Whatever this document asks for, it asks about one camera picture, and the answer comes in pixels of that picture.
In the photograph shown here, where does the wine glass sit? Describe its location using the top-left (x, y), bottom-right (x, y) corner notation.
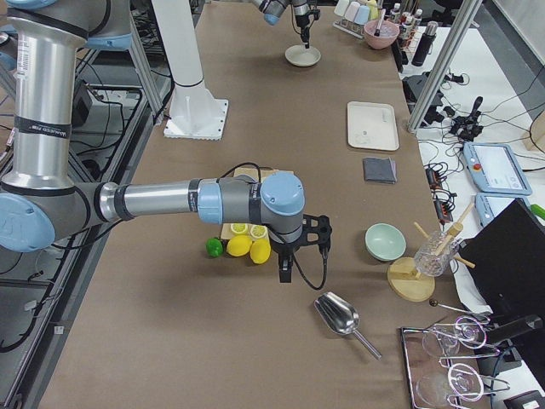
top-left (422, 315), bottom-right (500, 359)
top-left (416, 363), bottom-right (510, 408)

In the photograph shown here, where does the black monitor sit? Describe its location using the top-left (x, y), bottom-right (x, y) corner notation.
top-left (460, 199), bottom-right (544, 319)

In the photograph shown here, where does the wooden glass stand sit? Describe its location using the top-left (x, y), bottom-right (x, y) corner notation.
top-left (387, 203), bottom-right (475, 302)

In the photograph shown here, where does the mint green bowl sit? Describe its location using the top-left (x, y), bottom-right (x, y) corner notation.
top-left (364, 223), bottom-right (406, 262)

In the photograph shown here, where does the yellow lemon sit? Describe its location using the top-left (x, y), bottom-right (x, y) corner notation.
top-left (227, 235), bottom-right (253, 257)
top-left (250, 239), bottom-right (272, 264)

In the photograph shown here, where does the cream rectangular tray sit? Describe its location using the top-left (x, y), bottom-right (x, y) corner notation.
top-left (347, 101), bottom-right (399, 152)

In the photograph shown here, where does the grey folded cloth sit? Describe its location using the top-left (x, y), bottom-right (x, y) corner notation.
top-left (363, 157), bottom-right (397, 184)

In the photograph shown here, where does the yellow green plastic cup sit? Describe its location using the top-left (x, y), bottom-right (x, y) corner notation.
top-left (367, 0), bottom-right (380, 20)

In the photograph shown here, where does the pale pink plastic cup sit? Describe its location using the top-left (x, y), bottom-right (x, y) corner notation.
top-left (344, 1), bottom-right (360, 22)

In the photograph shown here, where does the cream round plate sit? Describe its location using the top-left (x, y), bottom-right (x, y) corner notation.
top-left (284, 44), bottom-right (321, 67)

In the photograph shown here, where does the white wire cup rack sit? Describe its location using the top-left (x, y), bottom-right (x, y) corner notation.
top-left (333, 10), bottom-right (369, 38)

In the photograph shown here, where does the white mint plastic cup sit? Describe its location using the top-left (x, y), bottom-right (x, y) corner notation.
top-left (334, 0), bottom-right (350, 17)

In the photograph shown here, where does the black thermos bottle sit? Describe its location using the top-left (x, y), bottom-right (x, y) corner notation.
top-left (411, 20), bottom-right (439, 66)

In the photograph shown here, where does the teach pendant tablet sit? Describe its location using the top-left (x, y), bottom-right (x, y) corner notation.
top-left (462, 142), bottom-right (532, 196)
top-left (474, 193), bottom-right (530, 228)

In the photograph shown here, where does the small paint bottle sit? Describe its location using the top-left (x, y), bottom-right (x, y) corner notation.
top-left (399, 12), bottom-right (414, 40)
top-left (412, 9), bottom-right (423, 30)
top-left (388, 3), bottom-right (401, 24)

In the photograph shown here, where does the pink ribbed bowl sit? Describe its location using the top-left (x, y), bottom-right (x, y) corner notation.
top-left (364, 20), bottom-right (399, 50)

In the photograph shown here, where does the light blue plastic cup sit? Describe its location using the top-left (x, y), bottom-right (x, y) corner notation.
top-left (354, 4), bottom-right (370, 26)

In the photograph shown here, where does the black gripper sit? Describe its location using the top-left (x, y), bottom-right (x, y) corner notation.
top-left (292, 9), bottom-right (319, 49)
top-left (268, 214), bottom-right (332, 283)

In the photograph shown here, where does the steel scoop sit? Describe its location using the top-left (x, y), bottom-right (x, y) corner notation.
top-left (313, 291), bottom-right (382, 360)

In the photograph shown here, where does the wooden cutting board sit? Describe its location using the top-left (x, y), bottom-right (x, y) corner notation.
top-left (215, 169), bottom-right (305, 243)

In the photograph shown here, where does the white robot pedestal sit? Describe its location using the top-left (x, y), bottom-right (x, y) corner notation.
top-left (152, 0), bottom-right (228, 141)

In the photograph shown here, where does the textured clear glass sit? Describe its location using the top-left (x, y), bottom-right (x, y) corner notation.
top-left (414, 231), bottom-right (459, 277)

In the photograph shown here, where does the aluminium frame post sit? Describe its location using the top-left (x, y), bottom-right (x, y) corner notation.
top-left (407, 0), bottom-right (482, 134)

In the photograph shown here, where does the dark metal tray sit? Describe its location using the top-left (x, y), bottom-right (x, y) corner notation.
top-left (399, 325), bottom-right (512, 409)

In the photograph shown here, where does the lemon half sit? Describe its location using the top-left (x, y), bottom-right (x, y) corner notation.
top-left (250, 224), bottom-right (268, 240)
top-left (230, 222), bottom-right (250, 235)

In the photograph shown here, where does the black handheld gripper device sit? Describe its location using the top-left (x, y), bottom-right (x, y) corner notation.
top-left (450, 96), bottom-right (484, 142)

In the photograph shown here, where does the metal muddler tool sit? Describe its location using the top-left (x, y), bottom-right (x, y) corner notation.
top-left (374, 9), bottom-right (386, 37)

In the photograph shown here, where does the green lime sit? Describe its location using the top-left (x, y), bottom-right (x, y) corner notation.
top-left (205, 237), bottom-right (224, 258)

